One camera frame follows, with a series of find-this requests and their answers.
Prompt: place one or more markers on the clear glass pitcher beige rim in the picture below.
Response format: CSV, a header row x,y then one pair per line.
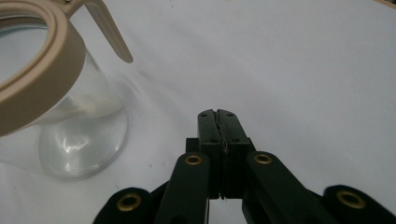
x,y
46,81

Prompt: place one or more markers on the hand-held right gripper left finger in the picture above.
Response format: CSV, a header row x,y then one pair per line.
x,y
210,130

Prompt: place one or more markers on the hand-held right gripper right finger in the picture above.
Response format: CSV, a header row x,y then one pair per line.
x,y
234,130

